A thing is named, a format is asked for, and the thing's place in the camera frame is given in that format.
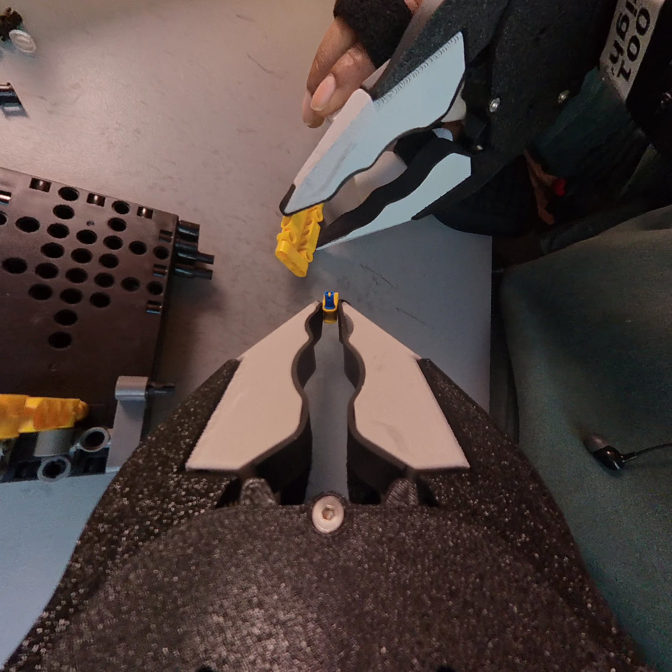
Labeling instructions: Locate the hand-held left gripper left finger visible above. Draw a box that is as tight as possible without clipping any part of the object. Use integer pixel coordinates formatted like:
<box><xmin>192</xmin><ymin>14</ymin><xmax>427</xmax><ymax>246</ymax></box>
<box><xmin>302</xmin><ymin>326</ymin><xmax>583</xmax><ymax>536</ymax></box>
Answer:
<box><xmin>185</xmin><ymin>303</ymin><xmax>321</xmax><ymax>473</ymax></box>

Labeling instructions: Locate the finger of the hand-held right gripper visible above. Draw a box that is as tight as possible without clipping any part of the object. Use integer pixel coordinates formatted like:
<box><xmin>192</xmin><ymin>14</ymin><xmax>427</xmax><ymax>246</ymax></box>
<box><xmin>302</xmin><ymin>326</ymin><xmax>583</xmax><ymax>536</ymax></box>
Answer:
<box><xmin>315</xmin><ymin>142</ymin><xmax>475</xmax><ymax>251</ymax></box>
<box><xmin>280</xmin><ymin>32</ymin><xmax>469</xmax><ymax>216</ymax></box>

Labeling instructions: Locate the person's right forearm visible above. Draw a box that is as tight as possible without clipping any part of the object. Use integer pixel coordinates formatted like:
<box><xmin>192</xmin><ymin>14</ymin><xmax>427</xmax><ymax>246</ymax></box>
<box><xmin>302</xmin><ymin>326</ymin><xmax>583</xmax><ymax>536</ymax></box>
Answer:
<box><xmin>525</xmin><ymin>63</ymin><xmax>654</xmax><ymax>211</ymax></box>

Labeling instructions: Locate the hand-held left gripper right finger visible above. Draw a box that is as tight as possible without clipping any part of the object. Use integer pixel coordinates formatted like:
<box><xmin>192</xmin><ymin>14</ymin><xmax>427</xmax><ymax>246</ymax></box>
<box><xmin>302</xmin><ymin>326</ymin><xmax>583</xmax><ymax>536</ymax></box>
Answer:
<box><xmin>338</xmin><ymin>303</ymin><xmax>470</xmax><ymax>473</ymax></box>

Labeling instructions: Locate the black lego model yellow beam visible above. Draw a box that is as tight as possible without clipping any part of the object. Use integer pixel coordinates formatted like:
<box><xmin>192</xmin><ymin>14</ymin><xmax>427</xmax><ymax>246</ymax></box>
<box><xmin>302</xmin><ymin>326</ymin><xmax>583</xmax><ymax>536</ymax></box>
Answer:
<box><xmin>0</xmin><ymin>166</ymin><xmax>216</xmax><ymax>484</ymax></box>

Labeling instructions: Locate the black earphone with cable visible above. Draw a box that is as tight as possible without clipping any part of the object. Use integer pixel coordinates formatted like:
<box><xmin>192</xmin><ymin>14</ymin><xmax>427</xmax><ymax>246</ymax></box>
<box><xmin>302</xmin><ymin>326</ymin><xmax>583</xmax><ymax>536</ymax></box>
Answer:
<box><xmin>583</xmin><ymin>433</ymin><xmax>672</xmax><ymax>470</ymax></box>

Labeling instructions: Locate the pile of loose lego pieces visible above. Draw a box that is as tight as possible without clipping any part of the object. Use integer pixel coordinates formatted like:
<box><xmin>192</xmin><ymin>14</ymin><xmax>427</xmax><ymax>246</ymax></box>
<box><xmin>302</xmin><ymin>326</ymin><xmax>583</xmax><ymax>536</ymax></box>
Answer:
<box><xmin>0</xmin><ymin>6</ymin><xmax>37</xmax><ymax>111</ymax></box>

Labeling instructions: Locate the person's right hand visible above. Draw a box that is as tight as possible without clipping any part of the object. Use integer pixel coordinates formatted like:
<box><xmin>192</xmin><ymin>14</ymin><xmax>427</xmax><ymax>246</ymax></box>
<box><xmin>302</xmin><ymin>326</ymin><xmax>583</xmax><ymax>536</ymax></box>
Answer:
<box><xmin>303</xmin><ymin>0</ymin><xmax>423</xmax><ymax>129</ymax></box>

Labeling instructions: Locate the yellow lego panel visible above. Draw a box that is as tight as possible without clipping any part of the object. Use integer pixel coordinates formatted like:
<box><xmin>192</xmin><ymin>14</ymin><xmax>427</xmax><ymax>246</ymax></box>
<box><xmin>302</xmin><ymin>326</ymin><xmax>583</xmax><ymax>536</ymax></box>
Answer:
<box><xmin>275</xmin><ymin>205</ymin><xmax>326</xmax><ymax>279</ymax></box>

